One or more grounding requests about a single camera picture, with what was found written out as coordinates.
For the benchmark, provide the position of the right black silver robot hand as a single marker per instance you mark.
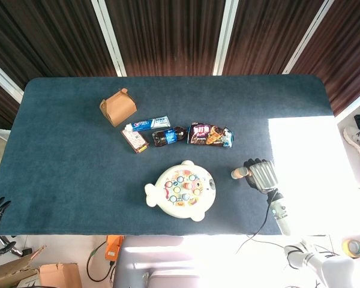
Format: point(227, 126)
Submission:
point(264, 177)

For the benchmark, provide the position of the pink white toy mallet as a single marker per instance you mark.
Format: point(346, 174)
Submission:
point(239, 173)

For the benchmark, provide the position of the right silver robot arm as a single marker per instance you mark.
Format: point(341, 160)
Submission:
point(280, 213)

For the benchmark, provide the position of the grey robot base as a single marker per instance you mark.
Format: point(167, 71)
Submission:
point(156, 264)

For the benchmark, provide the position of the fish-shaped toy game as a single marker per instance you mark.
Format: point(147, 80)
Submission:
point(183, 207)

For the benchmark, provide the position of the dark brown snack bag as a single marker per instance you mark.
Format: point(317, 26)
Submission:
point(207, 135)

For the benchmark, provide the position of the blue table cloth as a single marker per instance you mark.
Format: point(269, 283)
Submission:
point(78, 180)

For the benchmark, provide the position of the brown cardboard box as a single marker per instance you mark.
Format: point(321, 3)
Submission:
point(60, 276)

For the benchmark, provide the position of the white sneaker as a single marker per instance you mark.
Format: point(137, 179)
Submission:
point(358, 139)

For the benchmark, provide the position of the cola bottle with blue label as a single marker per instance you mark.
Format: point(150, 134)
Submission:
point(168, 137)

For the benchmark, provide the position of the yellow tape roll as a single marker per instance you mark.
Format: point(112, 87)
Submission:
point(345, 246)

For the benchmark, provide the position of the orange device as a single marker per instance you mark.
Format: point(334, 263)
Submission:
point(112, 250)

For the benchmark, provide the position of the blue white toothpaste tube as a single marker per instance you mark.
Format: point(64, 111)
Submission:
point(150, 123)

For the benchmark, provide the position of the small red carton box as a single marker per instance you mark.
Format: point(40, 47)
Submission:
point(135, 141)

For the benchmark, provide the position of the brown paper gable box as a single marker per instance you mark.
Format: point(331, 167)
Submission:
point(120, 109)

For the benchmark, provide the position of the white frame post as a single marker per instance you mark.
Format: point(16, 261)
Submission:
point(309, 36)
point(4, 81)
point(355, 105)
point(225, 36)
point(109, 36)

